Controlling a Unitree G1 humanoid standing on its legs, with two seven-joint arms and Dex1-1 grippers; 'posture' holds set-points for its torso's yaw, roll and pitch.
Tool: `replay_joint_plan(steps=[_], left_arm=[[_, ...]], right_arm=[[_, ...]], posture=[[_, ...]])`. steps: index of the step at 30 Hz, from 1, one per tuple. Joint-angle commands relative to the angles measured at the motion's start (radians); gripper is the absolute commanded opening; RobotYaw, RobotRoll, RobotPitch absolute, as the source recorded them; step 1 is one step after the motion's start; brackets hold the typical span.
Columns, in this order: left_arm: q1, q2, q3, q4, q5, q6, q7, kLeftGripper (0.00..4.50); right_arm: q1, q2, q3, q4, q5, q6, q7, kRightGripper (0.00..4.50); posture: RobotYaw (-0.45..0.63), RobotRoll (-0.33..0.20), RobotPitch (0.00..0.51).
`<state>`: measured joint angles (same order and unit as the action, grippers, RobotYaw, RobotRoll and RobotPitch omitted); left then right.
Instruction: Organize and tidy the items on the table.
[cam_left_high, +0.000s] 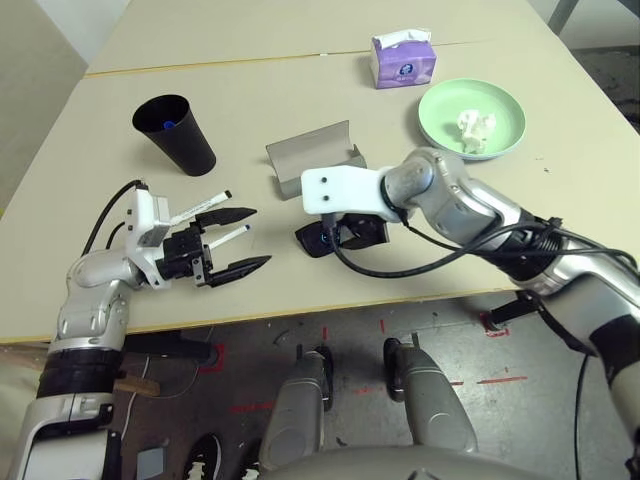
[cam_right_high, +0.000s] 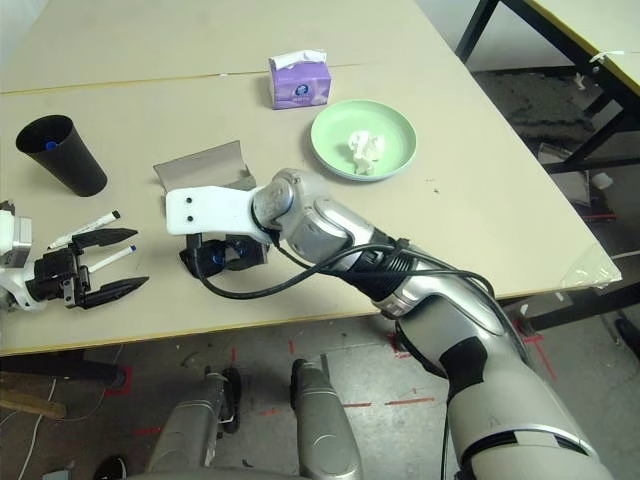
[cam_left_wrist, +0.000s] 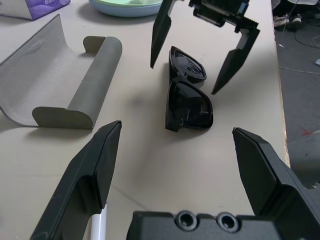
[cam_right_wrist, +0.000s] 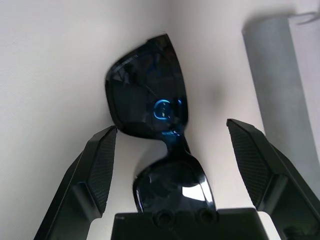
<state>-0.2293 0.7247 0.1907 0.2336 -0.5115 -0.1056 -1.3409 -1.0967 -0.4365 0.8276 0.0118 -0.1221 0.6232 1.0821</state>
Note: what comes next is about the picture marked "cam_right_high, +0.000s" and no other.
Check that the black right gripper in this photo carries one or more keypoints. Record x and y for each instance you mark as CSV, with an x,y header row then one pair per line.
x,y
252,255

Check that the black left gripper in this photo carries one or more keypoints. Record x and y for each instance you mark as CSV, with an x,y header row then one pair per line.
x,y
52,277

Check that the white marker blue cap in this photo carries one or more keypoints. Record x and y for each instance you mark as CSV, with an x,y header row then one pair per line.
x,y
115,256

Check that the black sunglasses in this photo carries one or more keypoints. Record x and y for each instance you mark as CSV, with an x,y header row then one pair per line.
x,y
213,265

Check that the grey glasses case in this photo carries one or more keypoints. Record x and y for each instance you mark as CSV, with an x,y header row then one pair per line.
x,y
200,162

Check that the white tissue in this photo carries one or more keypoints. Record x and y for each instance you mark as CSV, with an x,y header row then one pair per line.
x,y
365,150

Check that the light green plate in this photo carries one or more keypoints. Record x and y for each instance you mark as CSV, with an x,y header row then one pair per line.
x,y
335,125

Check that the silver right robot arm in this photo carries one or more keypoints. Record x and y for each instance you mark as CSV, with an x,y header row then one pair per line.
x,y
340,225

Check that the white marker black cap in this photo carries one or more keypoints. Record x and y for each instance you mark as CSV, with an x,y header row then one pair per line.
x,y
100,220

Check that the black plastic cup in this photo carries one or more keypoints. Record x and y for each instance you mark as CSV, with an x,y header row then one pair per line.
x,y
75,165

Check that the light blue plate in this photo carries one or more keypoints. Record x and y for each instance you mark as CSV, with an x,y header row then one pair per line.
x,y
360,179

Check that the blue marker in cup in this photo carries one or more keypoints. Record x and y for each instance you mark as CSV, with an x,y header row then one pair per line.
x,y
50,146

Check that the brown wooden block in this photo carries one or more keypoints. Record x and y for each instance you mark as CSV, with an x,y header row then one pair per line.
x,y
30,404

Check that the purple tissue pack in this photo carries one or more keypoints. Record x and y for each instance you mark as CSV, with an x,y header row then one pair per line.
x,y
300,90

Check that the grey robot left leg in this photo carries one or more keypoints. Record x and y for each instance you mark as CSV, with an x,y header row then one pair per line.
x,y
185,430

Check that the grey robot leg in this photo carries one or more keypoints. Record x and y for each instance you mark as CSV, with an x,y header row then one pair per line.
x,y
325,430
185,430

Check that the grey robot right leg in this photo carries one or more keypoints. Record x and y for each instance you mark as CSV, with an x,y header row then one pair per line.
x,y
325,430

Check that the black white sneaker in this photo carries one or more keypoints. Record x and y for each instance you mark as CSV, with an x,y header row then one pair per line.
x,y
111,469

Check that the small grey floor box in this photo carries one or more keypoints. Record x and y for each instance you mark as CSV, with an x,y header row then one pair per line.
x,y
61,474

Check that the dark floor mat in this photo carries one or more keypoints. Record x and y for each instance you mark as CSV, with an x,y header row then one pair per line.
x,y
535,100

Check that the clear plastic film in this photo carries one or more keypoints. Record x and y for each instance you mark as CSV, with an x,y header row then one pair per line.
x,y
595,272

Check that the white paper scrap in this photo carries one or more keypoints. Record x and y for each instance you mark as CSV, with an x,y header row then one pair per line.
x,y
580,81

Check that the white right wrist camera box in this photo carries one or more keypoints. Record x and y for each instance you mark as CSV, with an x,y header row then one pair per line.
x,y
210,210

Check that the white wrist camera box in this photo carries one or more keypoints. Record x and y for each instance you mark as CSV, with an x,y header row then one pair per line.
x,y
20,240
210,210

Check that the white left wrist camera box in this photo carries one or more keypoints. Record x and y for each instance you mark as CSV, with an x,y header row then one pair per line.
x,y
20,240

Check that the side table metal frame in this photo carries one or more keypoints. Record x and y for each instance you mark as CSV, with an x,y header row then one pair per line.
x,y
610,30

